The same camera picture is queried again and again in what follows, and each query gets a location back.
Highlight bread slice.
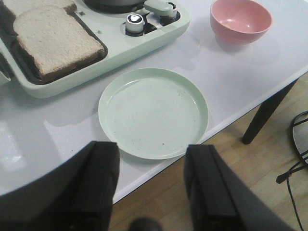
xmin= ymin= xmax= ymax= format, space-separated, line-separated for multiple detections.
xmin=13 ymin=5 xmax=105 ymax=82
xmin=0 ymin=0 xmax=77 ymax=17

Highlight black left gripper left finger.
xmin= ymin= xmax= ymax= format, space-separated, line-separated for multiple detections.
xmin=0 ymin=141 xmax=119 ymax=231

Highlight black table leg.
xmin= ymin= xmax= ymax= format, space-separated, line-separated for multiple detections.
xmin=242 ymin=79 xmax=297 ymax=144

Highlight mint green round plate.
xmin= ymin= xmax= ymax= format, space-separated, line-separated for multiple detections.
xmin=98 ymin=68 xmax=209 ymax=160

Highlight right silver control knob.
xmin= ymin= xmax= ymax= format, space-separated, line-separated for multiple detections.
xmin=158 ymin=2 xmax=178 ymax=21

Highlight silver control knob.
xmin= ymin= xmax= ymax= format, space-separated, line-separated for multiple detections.
xmin=158 ymin=2 xmax=178 ymax=21
xmin=125 ymin=13 xmax=144 ymax=36

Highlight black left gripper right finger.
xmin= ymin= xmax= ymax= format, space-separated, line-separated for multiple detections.
xmin=183 ymin=145 xmax=292 ymax=231

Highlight mint green breakfast maker base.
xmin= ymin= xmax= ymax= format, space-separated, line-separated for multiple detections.
xmin=0 ymin=0 xmax=190 ymax=98

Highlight black round frying pan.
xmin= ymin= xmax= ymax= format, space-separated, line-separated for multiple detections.
xmin=84 ymin=0 xmax=145 ymax=8

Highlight black cable on floor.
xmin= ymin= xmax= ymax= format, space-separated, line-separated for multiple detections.
xmin=276 ymin=111 xmax=308 ymax=231

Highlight left silver control knob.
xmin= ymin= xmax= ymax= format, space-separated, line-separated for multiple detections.
xmin=125 ymin=13 xmax=144 ymax=36

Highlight pink bowl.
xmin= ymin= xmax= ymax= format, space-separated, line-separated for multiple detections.
xmin=210 ymin=0 xmax=272 ymax=45

